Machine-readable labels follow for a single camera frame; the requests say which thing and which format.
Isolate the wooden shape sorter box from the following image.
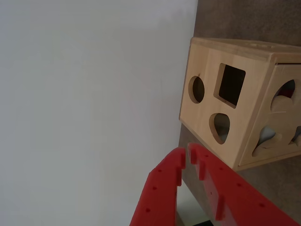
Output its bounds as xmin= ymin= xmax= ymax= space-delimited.
xmin=178 ymin=37 xmax=301 ymax=172

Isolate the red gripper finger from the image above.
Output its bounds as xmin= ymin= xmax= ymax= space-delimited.
xmin=187 ymin=143 xmax=301 ymax=226
xmin=129 ymin=147 xmax=187 ymax=226

